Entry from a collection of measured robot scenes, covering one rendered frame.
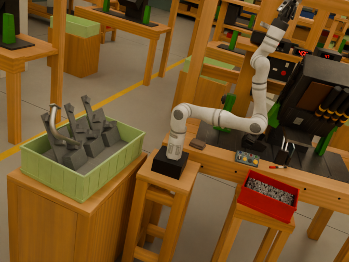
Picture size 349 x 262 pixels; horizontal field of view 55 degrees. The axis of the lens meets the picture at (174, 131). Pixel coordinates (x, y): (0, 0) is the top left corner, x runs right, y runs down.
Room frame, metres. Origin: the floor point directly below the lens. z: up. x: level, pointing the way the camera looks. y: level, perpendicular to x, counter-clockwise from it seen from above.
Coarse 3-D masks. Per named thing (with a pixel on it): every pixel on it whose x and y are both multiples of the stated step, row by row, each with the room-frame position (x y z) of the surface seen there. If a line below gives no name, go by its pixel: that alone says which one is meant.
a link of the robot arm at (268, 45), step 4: (264, 40) 1.58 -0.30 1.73; (268, 40) 1.57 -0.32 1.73; (272, 40) 1.56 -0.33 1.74; (264, 44) 1.57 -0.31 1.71; (268, 44) 1.56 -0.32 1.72; (272, 44) 1.56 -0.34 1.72; (276, 44) 1.57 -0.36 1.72; (260, 48) 1.59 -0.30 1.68; (264, 48) 1.56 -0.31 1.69; (268, 48) 1.56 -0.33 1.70; (272, 48) 1.56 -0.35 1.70; (256, 52) 1.60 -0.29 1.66; (260, 52) 1.60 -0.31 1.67; (264, 52) 1.59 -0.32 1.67; (268, 52) 1.57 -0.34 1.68; (272, 52) 1.57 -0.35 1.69; (252, 56) 1.60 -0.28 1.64; (264, 56) 1.61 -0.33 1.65
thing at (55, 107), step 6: (54, 108) 1.52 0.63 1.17; (60, 108) 1.55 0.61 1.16; (54, 114) 1.50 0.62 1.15; (54, 120) 1.48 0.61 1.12; (54, 126) 1.46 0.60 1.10; (54, 132) 1.45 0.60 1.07; (60, 138) 1.47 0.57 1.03; (66, 138) 1.51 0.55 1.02; (72, 144) 1.54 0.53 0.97; (78, 144) 1.58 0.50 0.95
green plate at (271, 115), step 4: (276, 100) 2.19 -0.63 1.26; (276, 104) 2.13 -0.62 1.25; (280, 104) 2.08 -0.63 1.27; (272, 108) 2.16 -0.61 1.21; (276, 108) 2.08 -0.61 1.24; (268, 112) 2.18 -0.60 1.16; (272, 112) 2.10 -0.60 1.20; (276, 112) 2.09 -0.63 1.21; (268, 116) 2.12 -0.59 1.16; (272, 116) 2.08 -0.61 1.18; (276, 116) 2.09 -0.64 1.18; (268, 120) 2.08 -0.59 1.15; (272, 120) 2.09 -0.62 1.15; (276, 120) 2.09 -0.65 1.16; (272, 124) 2.09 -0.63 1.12; (276, 124) 2.09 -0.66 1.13
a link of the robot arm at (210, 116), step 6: (192, 108) 1.72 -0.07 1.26; (198, 108) 1.71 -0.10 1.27; (204, 108) 1.69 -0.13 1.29; (210, 108) 1.67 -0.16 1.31; (192, 114) 1.72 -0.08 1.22; (198, 114) 1.69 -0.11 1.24; (204, 114) 1.65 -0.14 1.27; (210, 114) 1.63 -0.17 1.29; (216, 114) 1.62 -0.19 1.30; (204, 120) 1.66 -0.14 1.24; (210, 120) 1.62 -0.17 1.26; (216, 120) 1.60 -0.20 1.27
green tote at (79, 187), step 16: (128, 128) 1.90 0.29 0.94; (32, 144) 1.50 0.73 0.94; (48, 144) 1.61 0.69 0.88; (128, 144) 1.69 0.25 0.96; (32, 160) 1.40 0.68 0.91; (48, 160) 1.36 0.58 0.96; (112, 160) 1.53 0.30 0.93; (128, 160) 1.72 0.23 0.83; (32, 176) 1.40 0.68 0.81; (48, 176) 1.37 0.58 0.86; (64, 176) 1.34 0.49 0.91; (80, 176) 1.30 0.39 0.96; (96, 176) 1.40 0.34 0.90; (112, 176) 1.55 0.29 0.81; (64, 192) 1.33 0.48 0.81; (80, 192) 1.30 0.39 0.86
